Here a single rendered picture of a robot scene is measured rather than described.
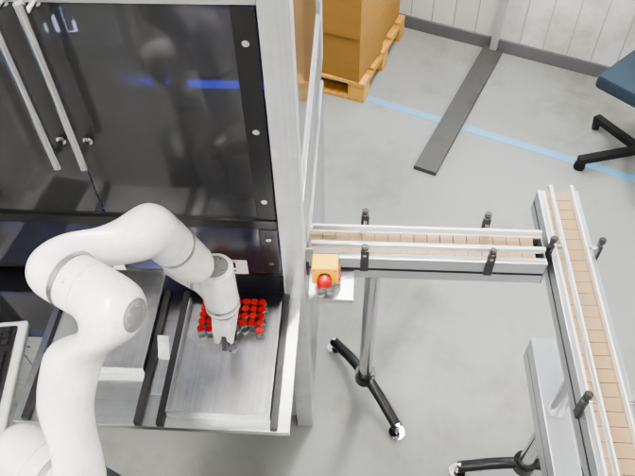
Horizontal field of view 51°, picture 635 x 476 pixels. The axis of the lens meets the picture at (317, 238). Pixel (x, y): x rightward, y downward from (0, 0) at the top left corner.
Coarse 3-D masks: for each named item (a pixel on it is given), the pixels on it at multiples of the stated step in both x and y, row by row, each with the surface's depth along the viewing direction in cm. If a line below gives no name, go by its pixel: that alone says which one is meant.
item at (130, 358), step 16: (128, 272) 196; (144, 272) 196; (160, 272) 196; (144, 288) 192; (160, 288) 192; (160, 304) 186; (64, 320) 184; (64, 336) 182; (144, 336) 182; (112, 352) 179; (128, 352) 179; (144, 352) 179; (112, 368) 173; (128, 368) 172; (144, 368) 173
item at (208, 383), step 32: (192, 320) 185; (192, 352) 178; (224, 352) 178; (256, 352) 178; (192, 384) 172; (224, 384) 172; (256, 384) 172; (192, 416) 166; (224, 416) 165; (256, 416) 164
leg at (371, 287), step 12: (372, 288) 208; (372, 300) 214; (372, 312) 219; (372, 324) 225; (372, 336) 232; (360, 348) 242; (372, 348) 239; (360, 360) 247; (372, 360) 247; (360, 372) 253
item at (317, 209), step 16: (320, 80) 252; (320, 96) 246; (320, 112) 242; (320, 128) 246; (320, 144) 250; (320, 160) 253; (320, 176) 257; (320, 192) 262; (320, 208) 266; (32, 336) 215; (32, 352) 223; (16, 400) 254
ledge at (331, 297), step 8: (344, 272) 195; (352, 272) 195; (344, 280) 193; (352, 280) 193; (312, 288) 191; (344, 288) 191; (352, 288) 191; (312, 296) 190; (328, 296) 189; (336, 296) 189; (344, 296) 189; (352, 296) 189
